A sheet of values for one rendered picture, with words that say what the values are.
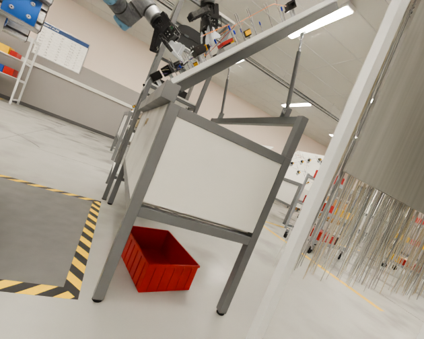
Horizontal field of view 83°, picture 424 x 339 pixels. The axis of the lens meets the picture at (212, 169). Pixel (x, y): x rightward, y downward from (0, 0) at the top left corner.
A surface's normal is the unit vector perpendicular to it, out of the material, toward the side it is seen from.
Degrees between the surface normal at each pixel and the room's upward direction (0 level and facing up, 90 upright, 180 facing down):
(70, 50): 90
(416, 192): 90
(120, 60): 90
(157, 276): 90
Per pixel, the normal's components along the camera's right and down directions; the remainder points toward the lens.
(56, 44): 0.39, 0.20
